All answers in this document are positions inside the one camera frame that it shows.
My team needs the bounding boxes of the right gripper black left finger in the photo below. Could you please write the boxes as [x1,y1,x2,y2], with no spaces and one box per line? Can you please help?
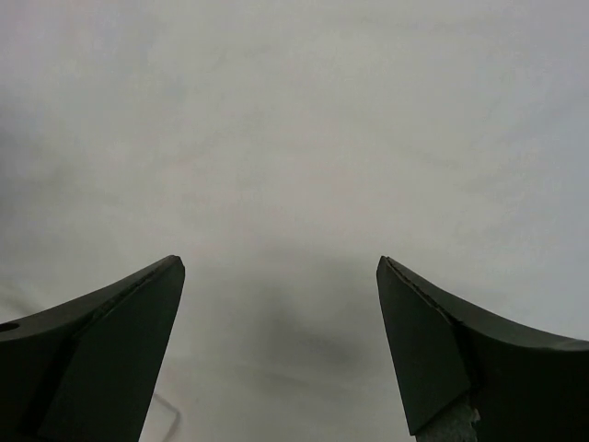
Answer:
[1,255,185,442]

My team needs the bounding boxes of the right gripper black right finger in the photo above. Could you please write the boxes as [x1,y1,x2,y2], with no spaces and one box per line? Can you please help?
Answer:
[376,257,588,441]

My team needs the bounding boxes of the white printed t shirt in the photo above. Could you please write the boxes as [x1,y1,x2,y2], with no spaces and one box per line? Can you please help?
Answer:
[1,1,588,441]

